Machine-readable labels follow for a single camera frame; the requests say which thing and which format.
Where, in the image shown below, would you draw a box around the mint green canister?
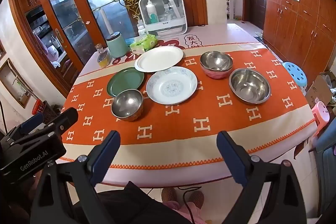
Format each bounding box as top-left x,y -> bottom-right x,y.
106,31 -> 130,59

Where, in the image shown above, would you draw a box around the wooden cabinet wall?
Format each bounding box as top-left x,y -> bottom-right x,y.
263,0 -> 335,85

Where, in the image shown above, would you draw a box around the framed wall picture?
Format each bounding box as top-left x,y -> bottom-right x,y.
1,58 -> 32,108

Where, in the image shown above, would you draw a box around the cardboard box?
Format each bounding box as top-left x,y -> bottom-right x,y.
305,71 -> 335,109

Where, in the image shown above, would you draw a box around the white pill bottle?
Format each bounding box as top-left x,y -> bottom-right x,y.
137,19 -> 147,36

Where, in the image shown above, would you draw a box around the green plate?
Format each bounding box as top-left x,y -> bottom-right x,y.
106,67 -> 145,97

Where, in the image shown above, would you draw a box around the small steel bowl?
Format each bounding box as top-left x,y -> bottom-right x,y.
111,89 -> 143,122

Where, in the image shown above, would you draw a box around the white clear-door storage box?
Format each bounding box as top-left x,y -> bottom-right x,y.
138,0 -> 187,38

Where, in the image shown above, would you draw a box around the white large plate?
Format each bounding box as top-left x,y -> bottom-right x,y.
134,46 -> 184,73

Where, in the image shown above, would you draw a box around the green tissue pack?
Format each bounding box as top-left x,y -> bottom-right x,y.
130,34 -> 158,55

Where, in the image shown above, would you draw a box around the pink plastic stool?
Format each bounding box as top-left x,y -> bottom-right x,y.
312,101 -> 330,136

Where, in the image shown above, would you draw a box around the black cable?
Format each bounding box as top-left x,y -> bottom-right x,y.
177,186 -> 203,224

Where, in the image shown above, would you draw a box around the large steel bowl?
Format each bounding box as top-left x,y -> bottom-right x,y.
228,68 -> 271,105

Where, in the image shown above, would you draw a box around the glass jar yellow contents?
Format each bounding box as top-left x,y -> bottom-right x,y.
95,44 -> 111,68

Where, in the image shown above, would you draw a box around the orange H-pattern tablecloth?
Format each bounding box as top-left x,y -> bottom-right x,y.
63,42 -> 317,169

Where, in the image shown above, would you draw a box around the blue patterned porcelain plate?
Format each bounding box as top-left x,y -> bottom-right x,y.
146,67 -> 198,105

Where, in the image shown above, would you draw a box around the blue plastic stool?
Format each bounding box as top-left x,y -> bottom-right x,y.
282,62 -> 307,88

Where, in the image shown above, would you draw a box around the pink steel bowl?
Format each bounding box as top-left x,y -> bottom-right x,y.
200,51 -> 233,80

